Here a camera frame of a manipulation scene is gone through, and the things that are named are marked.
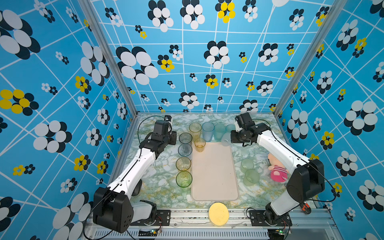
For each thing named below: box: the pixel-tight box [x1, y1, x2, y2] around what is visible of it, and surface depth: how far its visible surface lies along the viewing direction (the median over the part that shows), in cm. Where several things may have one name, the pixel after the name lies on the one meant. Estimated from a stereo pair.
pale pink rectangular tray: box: [191, 142, 239, 201], surface depth 91 cm
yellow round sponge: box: [208, 202, 230, 226], surface depth 74 cm
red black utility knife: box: [301, 202, 312, 214], surface depth 77 cm
